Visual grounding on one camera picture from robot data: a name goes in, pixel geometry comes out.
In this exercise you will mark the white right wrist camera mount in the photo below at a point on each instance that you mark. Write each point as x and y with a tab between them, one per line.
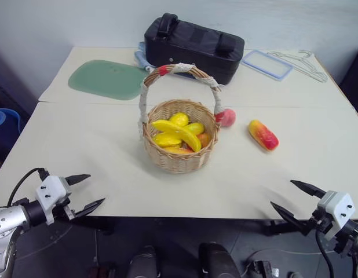
338	207

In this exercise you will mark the pink toy peach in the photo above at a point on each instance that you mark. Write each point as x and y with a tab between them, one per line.
228	118

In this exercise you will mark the red and yellow toy mango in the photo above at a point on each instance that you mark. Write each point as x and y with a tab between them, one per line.
263	135

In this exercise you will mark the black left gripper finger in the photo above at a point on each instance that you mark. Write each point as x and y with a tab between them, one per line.
77	178
89	208

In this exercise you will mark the black table frame bar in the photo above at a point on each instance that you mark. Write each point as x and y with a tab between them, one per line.
280	227

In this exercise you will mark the black chair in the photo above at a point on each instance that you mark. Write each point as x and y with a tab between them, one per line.
354	84

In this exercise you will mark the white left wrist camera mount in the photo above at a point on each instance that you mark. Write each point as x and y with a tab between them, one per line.
51	188

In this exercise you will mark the clear lid with blue rim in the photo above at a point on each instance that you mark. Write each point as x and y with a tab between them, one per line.
267	64

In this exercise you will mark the green plastic mat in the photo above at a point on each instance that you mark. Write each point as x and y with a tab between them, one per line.
106	79

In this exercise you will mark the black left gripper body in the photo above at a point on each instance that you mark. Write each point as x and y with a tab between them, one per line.
64	211

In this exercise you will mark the yellow toy lemon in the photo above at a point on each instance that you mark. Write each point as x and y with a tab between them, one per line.
179	118

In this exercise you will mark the blue plastic bucket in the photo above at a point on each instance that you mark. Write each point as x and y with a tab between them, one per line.
3	118

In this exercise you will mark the yellow-red mango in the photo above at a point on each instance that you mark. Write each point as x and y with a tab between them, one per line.
179	150

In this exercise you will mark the yellow toy banana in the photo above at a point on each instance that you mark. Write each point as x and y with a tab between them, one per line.
179	131

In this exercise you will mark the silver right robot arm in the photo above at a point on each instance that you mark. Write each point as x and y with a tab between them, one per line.
355	234

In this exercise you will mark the black fabric carry bag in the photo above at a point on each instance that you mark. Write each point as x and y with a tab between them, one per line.
193	49

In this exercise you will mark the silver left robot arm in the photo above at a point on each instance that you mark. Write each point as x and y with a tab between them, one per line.
6	220

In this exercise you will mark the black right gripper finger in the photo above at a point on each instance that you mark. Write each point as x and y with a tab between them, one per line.
290	217
309	189

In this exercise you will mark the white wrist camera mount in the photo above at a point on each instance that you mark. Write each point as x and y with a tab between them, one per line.
51	188
338	207

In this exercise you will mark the dark rounded shape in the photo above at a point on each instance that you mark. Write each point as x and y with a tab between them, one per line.
218	260
144	263

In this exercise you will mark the light blue cloth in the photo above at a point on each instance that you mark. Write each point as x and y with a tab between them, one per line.
140	58

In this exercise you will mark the orange-red toy fruit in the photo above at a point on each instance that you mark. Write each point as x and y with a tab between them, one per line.
204	139

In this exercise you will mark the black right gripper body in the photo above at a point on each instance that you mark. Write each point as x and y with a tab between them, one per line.
319	221

